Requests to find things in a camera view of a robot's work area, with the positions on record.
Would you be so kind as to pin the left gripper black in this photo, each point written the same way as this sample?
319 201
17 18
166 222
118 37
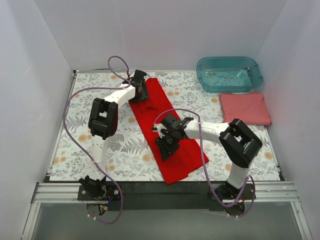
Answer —
139 95

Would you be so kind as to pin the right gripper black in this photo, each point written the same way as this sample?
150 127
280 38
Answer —
167 146

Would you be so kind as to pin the red t shirt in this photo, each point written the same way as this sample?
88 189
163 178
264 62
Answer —
175 156

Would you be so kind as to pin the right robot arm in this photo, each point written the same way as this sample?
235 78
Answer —
237 139

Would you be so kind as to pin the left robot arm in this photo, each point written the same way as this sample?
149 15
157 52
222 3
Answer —
103 124

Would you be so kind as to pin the floral tablecloth mat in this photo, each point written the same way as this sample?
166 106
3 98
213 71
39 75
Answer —
129 157

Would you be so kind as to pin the teal plastic bin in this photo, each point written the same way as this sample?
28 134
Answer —
228 74

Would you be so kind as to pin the folded pink t shirt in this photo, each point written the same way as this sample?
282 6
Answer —
248 107

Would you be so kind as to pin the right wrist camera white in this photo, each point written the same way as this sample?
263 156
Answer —
160 129

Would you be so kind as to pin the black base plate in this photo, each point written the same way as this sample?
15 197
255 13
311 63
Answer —
153 195

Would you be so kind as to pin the aluminium frame rail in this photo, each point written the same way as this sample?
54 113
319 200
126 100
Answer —
265 191

